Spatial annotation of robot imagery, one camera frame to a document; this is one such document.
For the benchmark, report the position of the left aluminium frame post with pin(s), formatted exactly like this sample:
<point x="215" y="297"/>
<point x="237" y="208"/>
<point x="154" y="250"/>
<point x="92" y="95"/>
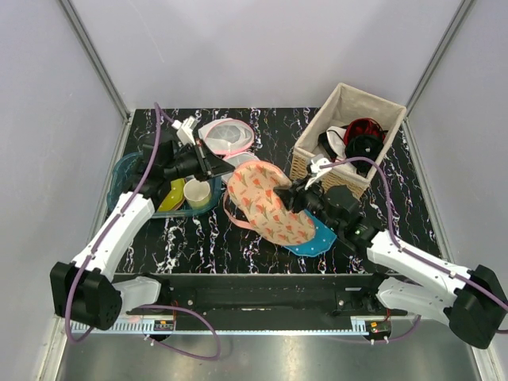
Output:
<point x="91" y="52"/>

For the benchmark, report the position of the right aluminium frame post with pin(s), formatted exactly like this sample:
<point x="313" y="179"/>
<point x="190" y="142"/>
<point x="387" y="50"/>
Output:
<point x="458" y="18"/>

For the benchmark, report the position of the white round mesh bra bag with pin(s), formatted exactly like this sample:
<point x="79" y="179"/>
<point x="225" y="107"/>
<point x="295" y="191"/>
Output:
<point x="231" y="139"/>

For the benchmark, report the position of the wicker basket with liner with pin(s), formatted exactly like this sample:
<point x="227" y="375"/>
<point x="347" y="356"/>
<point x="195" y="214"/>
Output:
<point x="343" y="106"/>

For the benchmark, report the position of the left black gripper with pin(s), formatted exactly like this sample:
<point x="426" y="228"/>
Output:
<point x="210" y="166"/>

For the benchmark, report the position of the red and black bra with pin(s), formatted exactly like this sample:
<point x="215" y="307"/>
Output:
<point x="364" y="137"/>

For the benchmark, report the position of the aluminium frame post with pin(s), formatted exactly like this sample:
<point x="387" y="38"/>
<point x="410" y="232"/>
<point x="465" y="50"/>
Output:
<point x="458" y="18"/>
<point x="91" y="52"/>

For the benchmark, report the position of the teal plastic bin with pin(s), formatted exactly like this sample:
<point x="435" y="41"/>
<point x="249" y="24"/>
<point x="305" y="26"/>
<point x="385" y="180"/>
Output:
<point x="123" y="170"/>

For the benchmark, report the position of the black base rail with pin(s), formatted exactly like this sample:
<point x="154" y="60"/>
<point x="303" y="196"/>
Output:
<point x="261" y="303"/>

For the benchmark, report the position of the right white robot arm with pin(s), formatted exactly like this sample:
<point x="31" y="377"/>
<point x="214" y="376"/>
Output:
<point x="472" y="303"/>

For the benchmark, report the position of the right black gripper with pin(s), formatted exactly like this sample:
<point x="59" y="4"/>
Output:
<point x="289" y="195"/>

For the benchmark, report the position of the floral mesh laundry bag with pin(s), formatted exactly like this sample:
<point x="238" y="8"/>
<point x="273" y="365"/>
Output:
<point x="251" y="188"/>

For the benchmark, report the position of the cream cup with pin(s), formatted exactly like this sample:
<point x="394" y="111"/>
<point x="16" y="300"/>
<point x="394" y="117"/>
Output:
<point x="197" y="193"/>

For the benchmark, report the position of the blue polka dot plate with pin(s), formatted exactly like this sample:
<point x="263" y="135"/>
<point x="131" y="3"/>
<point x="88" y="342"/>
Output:
<point x="322" y="241"/>

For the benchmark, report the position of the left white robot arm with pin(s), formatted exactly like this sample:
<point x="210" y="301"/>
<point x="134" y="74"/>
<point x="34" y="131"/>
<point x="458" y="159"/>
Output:
<point x="84" y="290"/>

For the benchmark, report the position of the yellow polka dot plate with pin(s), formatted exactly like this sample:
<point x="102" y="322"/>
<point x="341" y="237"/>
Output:
<point x="174" y="198"/>

